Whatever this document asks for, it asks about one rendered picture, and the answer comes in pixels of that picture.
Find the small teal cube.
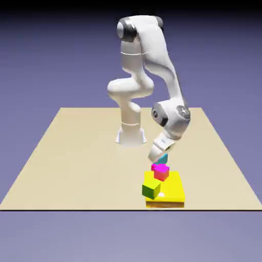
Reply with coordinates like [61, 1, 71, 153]
[152, 153, 169, 165]

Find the small green cube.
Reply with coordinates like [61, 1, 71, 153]
[142, 177, 162, 200]

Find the large yellow box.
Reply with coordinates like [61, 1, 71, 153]
[144, 170, 186, 209]

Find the small magenta cube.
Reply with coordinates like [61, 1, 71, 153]
[151, 163, 170, 182]

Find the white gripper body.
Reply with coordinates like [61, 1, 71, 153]
[147, 142, 167, 162]

